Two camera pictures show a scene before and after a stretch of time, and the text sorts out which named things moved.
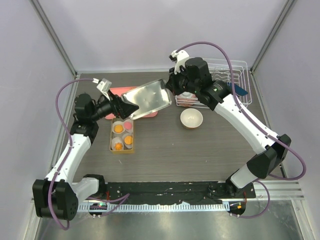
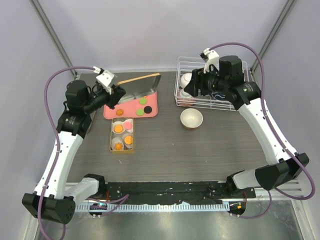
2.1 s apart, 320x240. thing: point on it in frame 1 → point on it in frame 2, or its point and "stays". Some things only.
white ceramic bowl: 191,118 stays
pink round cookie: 127,125 stays
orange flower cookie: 118,146 stays
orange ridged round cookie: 128,140 stays
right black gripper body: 180,82 → 209,82
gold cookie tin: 122,136 stays
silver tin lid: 149,97 → 140,87
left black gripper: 121,106 → 116,94
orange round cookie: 118,128 stays
